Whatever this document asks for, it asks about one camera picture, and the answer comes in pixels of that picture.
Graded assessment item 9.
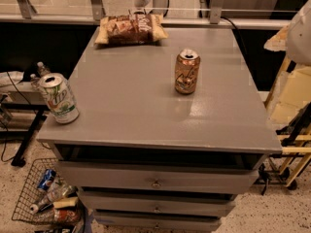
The orange soda can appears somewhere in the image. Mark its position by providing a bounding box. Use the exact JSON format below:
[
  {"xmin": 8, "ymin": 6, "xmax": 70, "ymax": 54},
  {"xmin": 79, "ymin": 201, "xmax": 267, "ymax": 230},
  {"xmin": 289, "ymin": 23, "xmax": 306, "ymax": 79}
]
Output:
[{"xmin": 175, "ymin": 49, "xmax": 200, "ymax": 94}]

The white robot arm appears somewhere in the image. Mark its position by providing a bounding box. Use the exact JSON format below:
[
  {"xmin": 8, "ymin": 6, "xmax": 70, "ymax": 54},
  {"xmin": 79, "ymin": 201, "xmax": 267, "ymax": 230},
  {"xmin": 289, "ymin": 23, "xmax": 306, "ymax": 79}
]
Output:
[{"xmin": 286, "ymin": 0, "xmax": 311, "ymax": 66}]

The brown chip bag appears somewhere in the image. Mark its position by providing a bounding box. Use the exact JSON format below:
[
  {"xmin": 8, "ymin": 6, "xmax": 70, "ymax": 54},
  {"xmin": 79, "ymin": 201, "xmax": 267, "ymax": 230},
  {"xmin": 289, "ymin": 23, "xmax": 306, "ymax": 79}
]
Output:
[{"xmin": 95, "ymin": 14, "xmax": 168, "ymax": 45}]

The green white 7up can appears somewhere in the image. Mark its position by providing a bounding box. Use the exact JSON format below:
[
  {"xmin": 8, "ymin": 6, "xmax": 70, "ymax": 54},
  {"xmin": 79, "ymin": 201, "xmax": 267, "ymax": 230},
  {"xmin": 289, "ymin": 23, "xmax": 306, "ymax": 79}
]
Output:
[{"xmin": 39, "ymin": 73, "xmax": 79, "ymax": 124}]

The blue pepsi can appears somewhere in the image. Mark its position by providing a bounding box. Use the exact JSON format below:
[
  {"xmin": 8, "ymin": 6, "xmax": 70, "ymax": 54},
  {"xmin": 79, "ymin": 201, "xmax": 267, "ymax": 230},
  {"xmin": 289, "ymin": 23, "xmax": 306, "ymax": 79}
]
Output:
[{"xmin": 37, "ymin": 169, "xmax": 56, "ymax": 191}]

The red snack bag in basket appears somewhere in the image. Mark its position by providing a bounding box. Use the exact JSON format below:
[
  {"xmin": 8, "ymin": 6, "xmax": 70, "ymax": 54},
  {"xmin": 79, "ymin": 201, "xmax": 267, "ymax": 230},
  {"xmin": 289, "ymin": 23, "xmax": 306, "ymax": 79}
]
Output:
[{"xmin": 35, "ymin": 207, "xmax": 82, "ymax": 225}]

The grey drawer cabinet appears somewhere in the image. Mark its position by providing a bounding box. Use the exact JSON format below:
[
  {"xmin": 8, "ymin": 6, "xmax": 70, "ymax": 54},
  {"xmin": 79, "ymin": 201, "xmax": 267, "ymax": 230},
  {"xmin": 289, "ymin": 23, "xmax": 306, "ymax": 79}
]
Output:
[{"xmin": 38, "ymin": 28, "xmax": 281, "ymax": 232}]

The plastic water bottle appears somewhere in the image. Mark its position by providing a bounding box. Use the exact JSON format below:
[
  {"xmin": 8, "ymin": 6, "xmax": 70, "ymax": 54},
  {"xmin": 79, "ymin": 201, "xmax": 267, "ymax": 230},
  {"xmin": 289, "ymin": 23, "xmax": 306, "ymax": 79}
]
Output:
[{"xmin": 37, "ymin": 62, "xmax": 51, "ymax": 77}]

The clear plastic bottle in basket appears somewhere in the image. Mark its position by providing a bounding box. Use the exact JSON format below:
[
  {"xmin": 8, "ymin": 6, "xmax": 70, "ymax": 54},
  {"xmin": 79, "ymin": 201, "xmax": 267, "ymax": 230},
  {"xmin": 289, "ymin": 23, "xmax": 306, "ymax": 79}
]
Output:
[{"xmin": 30, "ymin": 184, "xmax": 76, "ymax": 214}]

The yellow sponge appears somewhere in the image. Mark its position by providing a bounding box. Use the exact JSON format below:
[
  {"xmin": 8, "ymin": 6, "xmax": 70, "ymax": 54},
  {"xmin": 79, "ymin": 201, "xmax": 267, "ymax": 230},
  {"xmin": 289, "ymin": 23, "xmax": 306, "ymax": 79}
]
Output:
[{"xmin": 52, "ymin": 197, "xmax": 78, "ymax": 209}]

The black side table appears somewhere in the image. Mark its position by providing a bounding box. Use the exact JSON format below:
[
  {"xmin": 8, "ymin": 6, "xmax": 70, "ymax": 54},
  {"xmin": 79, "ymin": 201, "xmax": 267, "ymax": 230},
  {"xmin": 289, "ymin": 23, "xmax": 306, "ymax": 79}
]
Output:
[{"xmin": 0, "ymin": 83, "xmax": 48, "ymax": 167}]

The black cable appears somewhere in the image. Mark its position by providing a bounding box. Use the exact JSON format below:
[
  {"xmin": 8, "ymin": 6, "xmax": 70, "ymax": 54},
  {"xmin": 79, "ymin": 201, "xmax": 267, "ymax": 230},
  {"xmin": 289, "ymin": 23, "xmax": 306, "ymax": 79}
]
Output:
[{"xmin": 221, "ymin": 16, "xmax": 249, "ymax": 55}]

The wire basket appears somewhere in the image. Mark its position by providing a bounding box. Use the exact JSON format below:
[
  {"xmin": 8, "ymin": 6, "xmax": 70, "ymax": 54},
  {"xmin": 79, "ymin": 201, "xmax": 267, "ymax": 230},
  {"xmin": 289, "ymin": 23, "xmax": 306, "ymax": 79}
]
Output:
[{"xmin": 12, "ymin": 158, "xmax": 83, "ymax": 225}]

